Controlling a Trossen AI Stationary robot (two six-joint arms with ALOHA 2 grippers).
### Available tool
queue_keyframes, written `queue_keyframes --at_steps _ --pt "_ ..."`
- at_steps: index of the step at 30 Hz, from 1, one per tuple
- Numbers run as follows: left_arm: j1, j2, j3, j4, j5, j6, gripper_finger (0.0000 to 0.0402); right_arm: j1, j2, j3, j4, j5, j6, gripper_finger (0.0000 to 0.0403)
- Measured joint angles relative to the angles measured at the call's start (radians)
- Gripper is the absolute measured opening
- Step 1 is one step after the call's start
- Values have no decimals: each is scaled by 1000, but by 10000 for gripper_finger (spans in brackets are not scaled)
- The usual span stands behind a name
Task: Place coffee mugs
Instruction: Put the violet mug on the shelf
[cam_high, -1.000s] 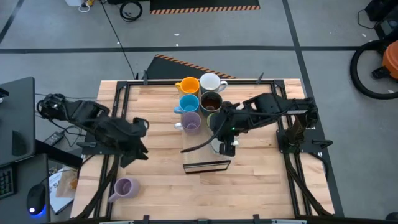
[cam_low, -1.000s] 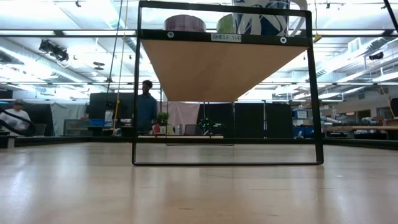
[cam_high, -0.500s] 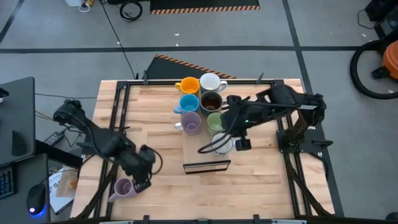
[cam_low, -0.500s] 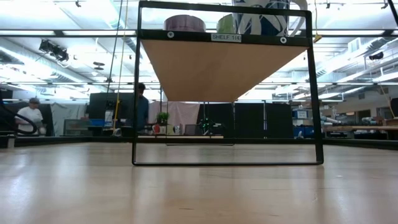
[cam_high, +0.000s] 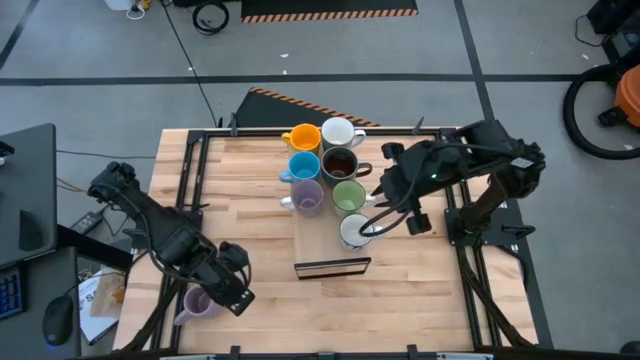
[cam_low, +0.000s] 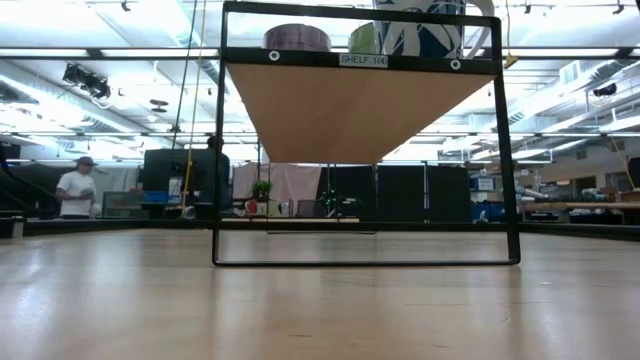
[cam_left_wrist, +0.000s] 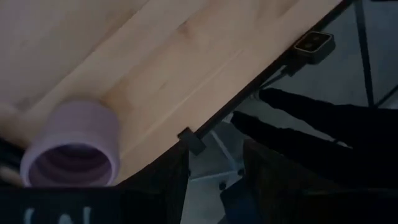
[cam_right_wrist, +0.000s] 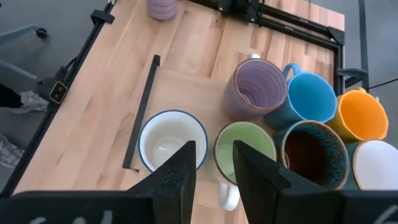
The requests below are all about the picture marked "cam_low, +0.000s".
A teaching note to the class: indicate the blue storage bins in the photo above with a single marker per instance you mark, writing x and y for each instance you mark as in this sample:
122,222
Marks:
487,210

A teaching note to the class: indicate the small white cup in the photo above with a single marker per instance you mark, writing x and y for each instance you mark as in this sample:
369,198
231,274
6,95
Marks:
283,208

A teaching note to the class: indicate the person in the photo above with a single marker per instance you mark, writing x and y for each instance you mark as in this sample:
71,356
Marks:
220,175
76,192

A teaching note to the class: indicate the grey cloth cover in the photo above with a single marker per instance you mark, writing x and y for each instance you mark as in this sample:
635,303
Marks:
112,182

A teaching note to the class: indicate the black monitor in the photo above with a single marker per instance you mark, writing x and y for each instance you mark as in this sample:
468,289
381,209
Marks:
160,170

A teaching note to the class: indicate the pink cloth curtain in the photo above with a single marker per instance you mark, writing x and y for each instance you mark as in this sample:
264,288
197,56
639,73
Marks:
295,180

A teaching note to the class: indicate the white mug blue leaf pattern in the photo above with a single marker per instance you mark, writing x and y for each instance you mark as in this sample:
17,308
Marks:
425,35

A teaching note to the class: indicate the black partition panels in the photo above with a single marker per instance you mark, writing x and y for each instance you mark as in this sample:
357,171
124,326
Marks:
400,192

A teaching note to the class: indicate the small potted plant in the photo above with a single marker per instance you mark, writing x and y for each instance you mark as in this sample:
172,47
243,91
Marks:
261,189

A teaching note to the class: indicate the black ceiling camera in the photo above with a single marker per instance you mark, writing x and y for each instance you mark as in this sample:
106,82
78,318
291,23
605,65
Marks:
606,90

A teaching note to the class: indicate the black aluminium table frame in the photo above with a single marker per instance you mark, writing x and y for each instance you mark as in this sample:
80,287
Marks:
125,226

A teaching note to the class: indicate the wooden shelf black metal frame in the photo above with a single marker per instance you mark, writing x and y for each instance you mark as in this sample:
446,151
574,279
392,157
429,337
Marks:
350,110

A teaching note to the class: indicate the yellow hanging tag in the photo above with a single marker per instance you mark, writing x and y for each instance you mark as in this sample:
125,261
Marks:
510,61

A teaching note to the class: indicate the green mug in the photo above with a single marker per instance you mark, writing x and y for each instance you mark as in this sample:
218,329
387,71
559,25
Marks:
361,41

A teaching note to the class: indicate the small red mug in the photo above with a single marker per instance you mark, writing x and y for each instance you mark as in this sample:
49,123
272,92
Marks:
251,207

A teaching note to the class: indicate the black ceiling camera rig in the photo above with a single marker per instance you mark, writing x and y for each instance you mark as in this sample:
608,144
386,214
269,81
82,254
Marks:
90,80

